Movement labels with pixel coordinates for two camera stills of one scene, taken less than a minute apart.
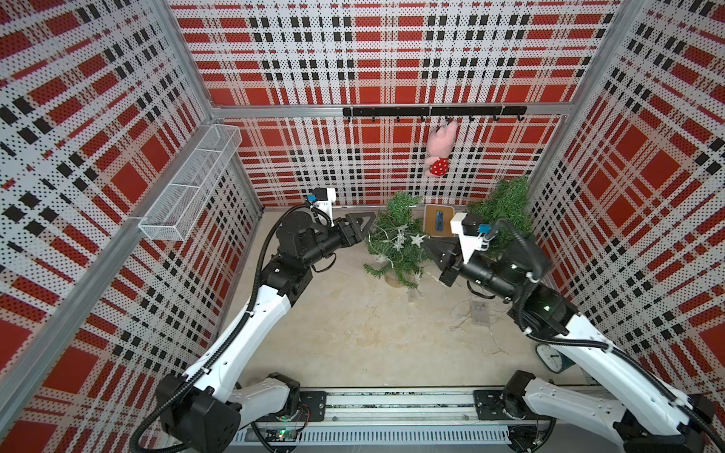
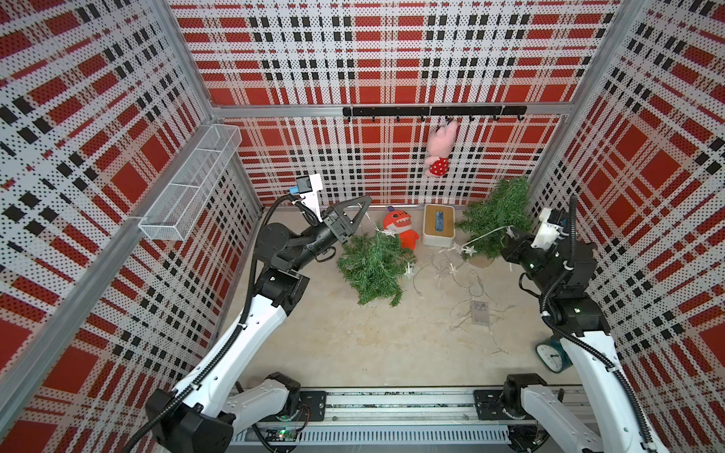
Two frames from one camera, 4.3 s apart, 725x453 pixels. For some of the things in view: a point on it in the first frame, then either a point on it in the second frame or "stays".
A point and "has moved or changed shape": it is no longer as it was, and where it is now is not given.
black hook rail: [434, 110] stays
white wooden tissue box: [437, 220] stays
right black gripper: [442, 249] -> [512, 251]
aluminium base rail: [406, 418] stays
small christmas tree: [398, 242] -> [375, 263]
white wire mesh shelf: [175, 212] stays
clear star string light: [393, 244] has moved or changed shape
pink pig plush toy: [439, 147] stays
